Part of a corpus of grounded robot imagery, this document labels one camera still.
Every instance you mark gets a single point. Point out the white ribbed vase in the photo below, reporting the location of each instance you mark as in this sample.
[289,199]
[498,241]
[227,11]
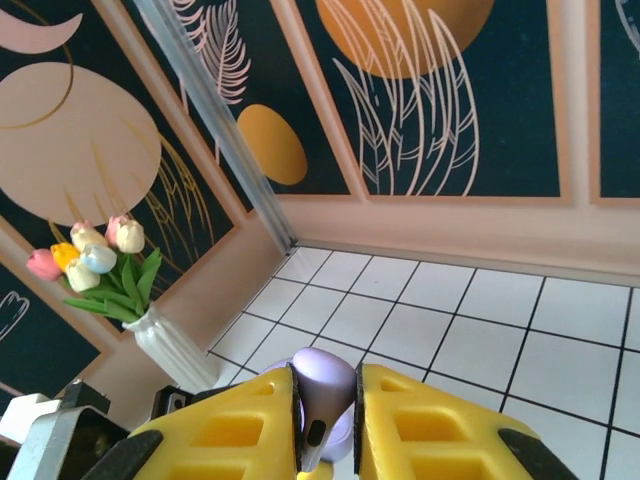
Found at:
[170,355]

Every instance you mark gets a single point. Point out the pastel tulip bouquet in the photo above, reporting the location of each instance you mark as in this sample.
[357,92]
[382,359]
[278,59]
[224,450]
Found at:
[95,260]

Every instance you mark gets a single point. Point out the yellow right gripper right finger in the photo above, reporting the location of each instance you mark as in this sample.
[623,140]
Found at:
[425,440]

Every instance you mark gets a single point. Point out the aluminium frame post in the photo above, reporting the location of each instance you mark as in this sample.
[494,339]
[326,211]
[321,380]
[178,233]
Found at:
[210,110]

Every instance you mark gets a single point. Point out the purple earbud charging case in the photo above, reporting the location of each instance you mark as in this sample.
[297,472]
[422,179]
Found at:
[337,445]

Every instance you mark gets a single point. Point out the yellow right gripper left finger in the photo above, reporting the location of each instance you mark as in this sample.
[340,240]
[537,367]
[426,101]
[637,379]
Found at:
[225,450]

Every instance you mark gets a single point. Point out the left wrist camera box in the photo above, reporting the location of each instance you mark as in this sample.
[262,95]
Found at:
[50,450]

